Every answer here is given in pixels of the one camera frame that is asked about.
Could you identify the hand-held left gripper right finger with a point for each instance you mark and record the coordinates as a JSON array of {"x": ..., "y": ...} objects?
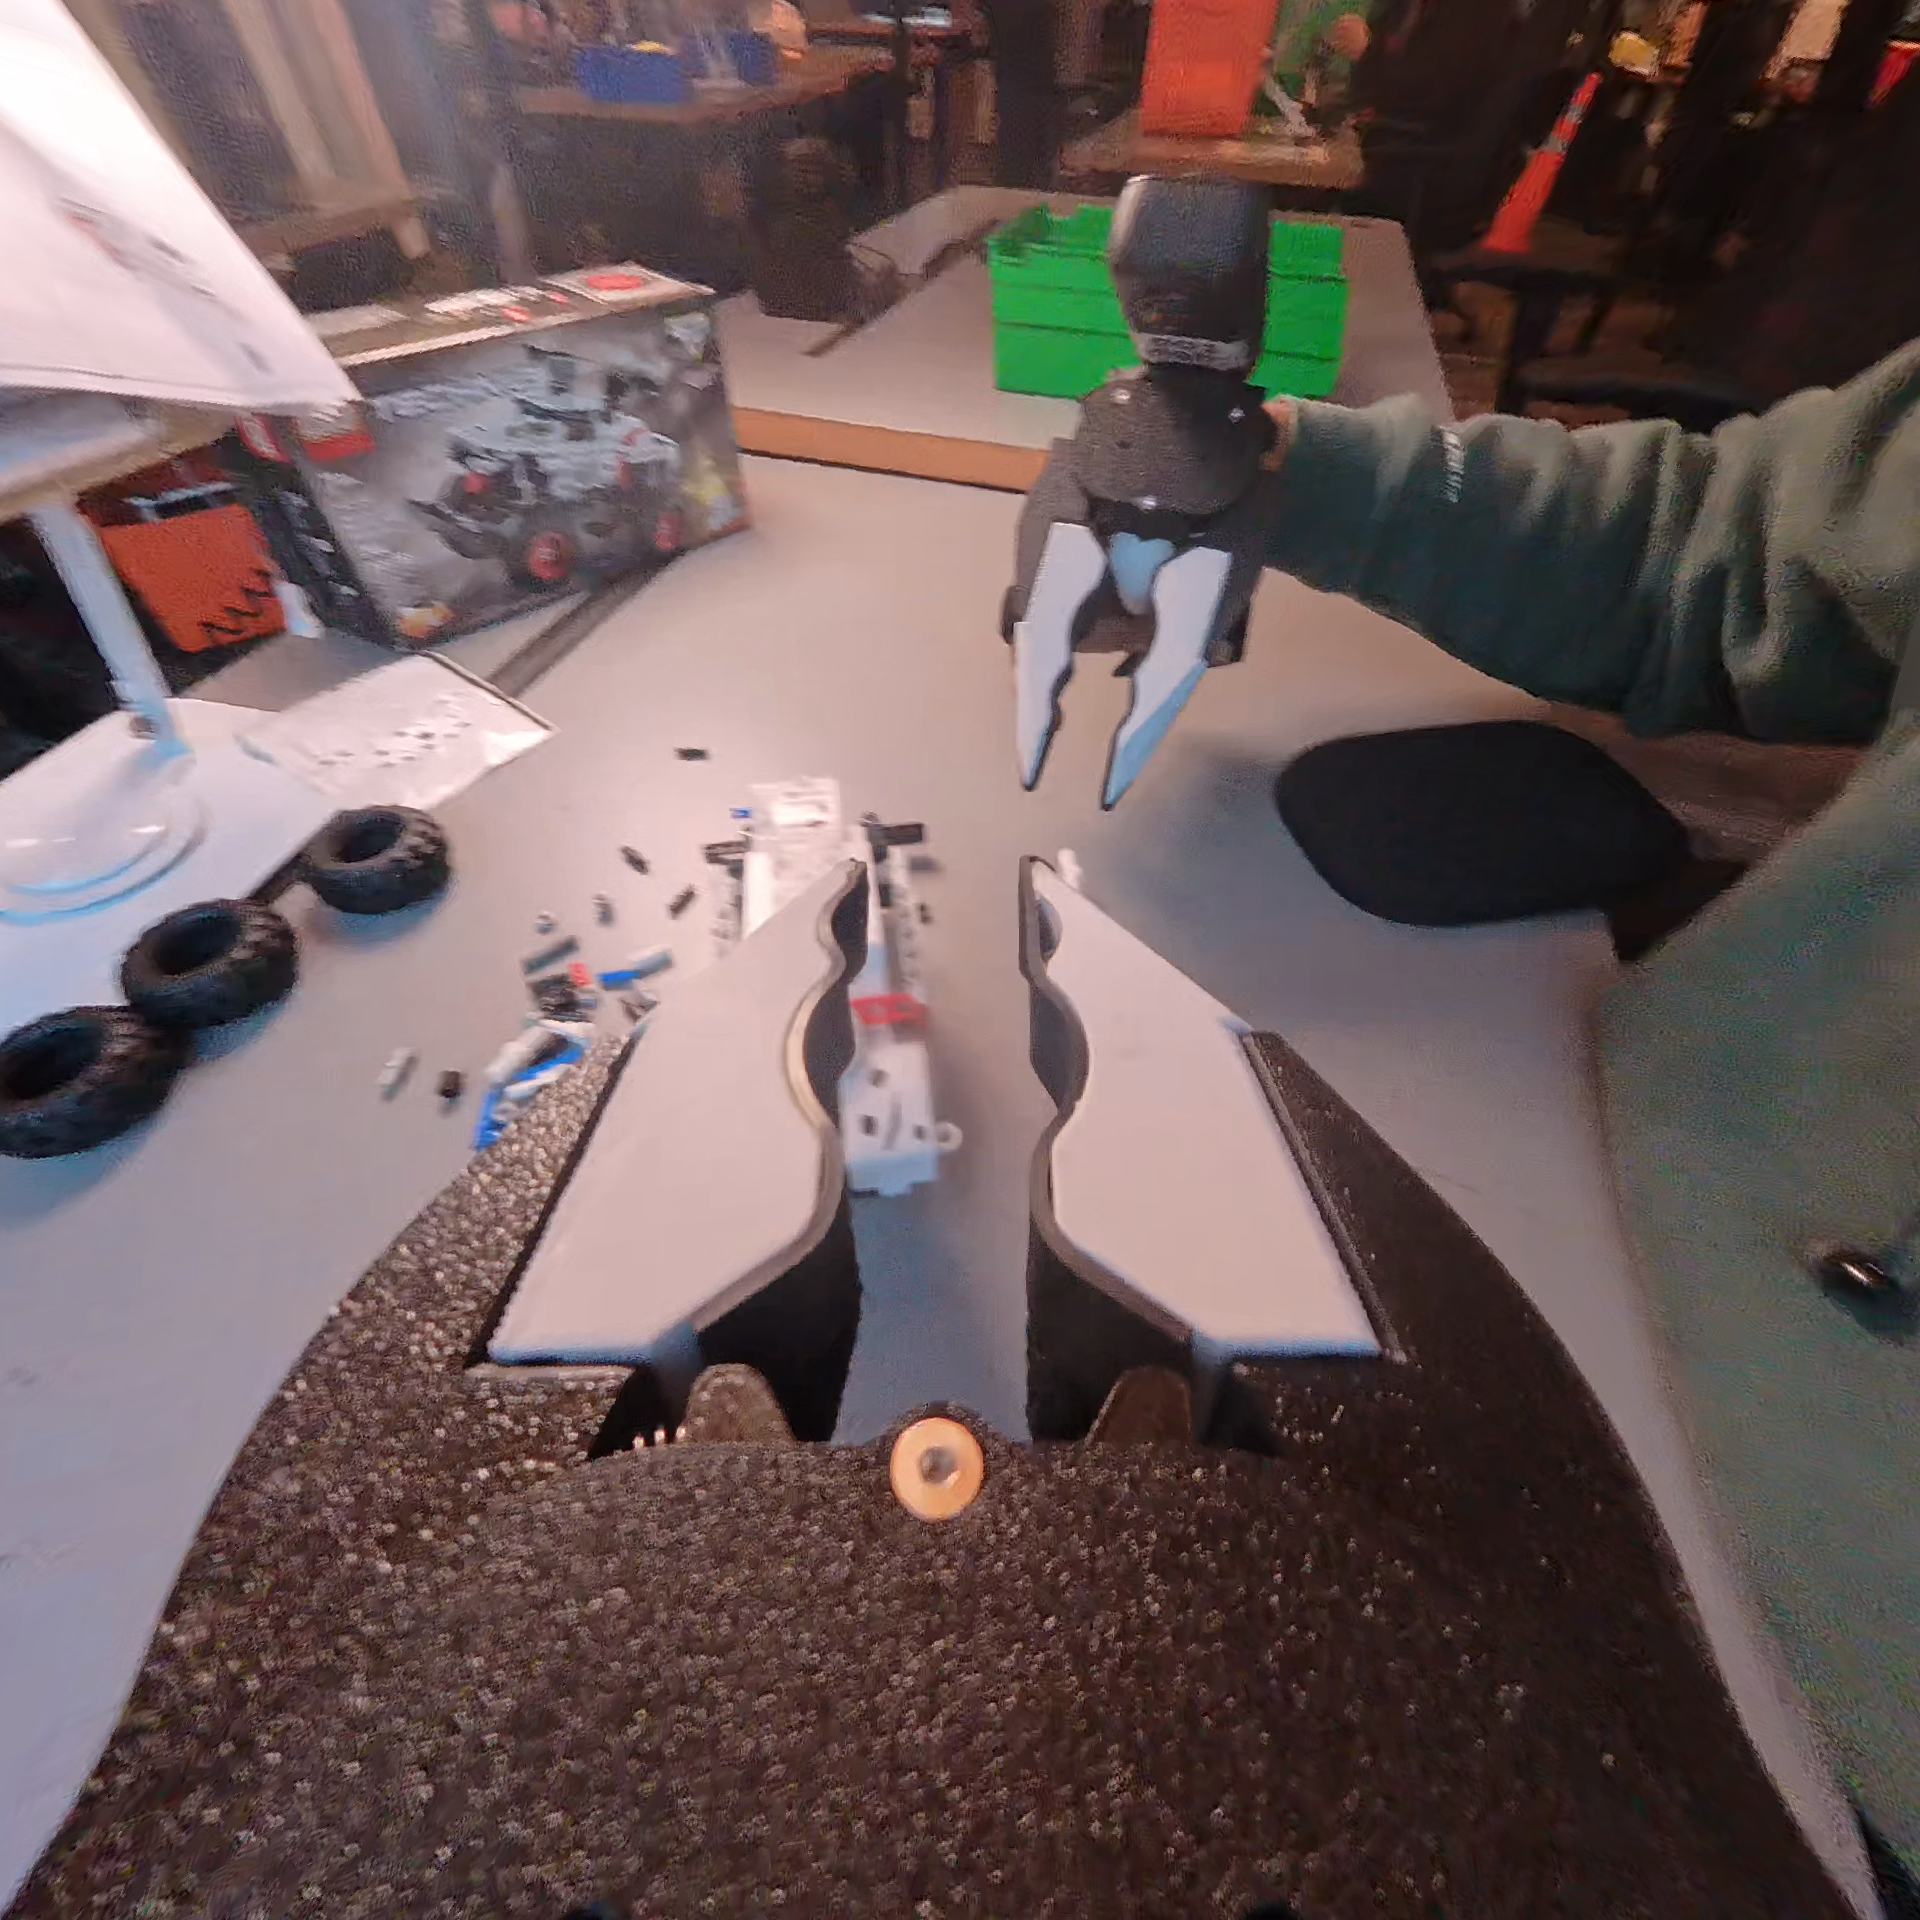
[{"x": 1200, "y": 1185}]

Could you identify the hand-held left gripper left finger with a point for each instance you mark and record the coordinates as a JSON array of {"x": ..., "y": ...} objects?
[{"x": 676, "y": 1198}]

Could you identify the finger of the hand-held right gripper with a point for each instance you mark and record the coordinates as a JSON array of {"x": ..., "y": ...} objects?
[
  {"x": 1054, "y": 662},
  {"x": 1178, "y": 666}
]

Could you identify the white brick-built truck model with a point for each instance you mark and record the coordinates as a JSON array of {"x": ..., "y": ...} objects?
[{"x": 886, "y": 1081}]

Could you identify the black knobby toy tyre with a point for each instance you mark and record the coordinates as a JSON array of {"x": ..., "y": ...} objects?
[
  {"x": 77, "y": 1081},
  {"x": 209, "y": 960},
  {"x": 377, "y": 860}
]

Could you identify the instruction booklet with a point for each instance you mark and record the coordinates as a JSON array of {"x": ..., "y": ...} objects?
[{"x": 123, "y": 238}]

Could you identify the person's right forearm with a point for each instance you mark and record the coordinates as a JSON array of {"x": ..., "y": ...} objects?
[{"x": 1620, "y": 539}]

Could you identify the grey desk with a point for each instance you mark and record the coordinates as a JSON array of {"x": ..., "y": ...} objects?
[{"x": 902, "y": 662}]

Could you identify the green storage bin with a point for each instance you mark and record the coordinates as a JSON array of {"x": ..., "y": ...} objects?
[{"x": 1054, "y": 315}]

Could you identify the loose small building parts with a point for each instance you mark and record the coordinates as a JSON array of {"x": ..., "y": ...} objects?
[{"x": 541, "y": 990}]

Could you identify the wood-edged grey table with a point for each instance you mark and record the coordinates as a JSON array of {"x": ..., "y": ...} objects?
[{"x": 902, "y": 375}]

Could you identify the black chair armrest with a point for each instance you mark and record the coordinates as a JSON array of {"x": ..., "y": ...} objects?
[{"x": 1470, "y": 817}]

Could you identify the red storage bin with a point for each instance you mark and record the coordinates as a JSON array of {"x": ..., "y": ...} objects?
[{"x": 1200, "y": 59}]

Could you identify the black office chair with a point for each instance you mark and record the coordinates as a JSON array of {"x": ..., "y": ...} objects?
[{"x": 1593, "y": 302}]

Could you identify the orange traffic cone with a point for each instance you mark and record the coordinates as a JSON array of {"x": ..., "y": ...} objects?
[{"x": 1545, "y": 173}]

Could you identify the white sticker sheet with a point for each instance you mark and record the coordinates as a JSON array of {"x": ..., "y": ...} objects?
[{"x": 391, "y": 730}]

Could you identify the toy truck set box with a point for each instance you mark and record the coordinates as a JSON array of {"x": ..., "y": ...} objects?
[{"x": 510, "y": 453}]

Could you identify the green sweatshirt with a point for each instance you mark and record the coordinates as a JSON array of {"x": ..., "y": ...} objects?
[{"x": 1772, "y": 1292}]

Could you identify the white book stand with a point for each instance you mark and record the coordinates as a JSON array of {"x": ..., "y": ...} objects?
[{"x": 94, "y": 826}]

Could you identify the orange box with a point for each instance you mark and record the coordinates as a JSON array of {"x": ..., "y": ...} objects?
[{"x": 180, "y": 572}]

